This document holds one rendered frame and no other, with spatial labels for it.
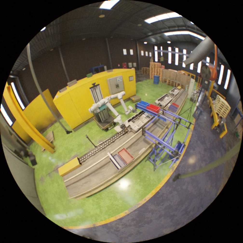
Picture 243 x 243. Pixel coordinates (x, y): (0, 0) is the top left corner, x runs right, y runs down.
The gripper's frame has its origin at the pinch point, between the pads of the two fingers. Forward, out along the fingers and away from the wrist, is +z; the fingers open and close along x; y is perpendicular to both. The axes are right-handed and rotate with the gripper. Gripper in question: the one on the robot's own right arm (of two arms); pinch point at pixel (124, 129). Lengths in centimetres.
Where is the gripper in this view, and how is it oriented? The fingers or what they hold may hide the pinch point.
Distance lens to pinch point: 190.3
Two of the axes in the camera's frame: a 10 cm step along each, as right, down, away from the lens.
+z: 3.7, 8.5, 3.8
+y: 5.1, 1.6, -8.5
